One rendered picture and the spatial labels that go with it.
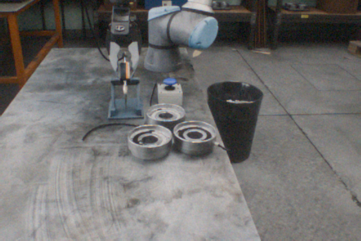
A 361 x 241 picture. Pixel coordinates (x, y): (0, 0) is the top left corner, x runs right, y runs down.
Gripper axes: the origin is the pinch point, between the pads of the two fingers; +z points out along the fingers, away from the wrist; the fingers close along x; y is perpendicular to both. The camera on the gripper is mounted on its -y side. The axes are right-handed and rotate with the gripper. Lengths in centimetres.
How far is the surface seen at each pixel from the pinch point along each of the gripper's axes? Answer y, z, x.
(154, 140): -23.5, 10.4, -7.1
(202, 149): -29.0, 9.9, -18.1
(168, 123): -18.3, 8.5, -11.0
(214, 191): -42.0, 11.9, -18.4
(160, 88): 2.0, 7.4, -10.5
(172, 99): -1.6, 9.5, -13.8
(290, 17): 316, 51, -189
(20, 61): 164, 52, 81
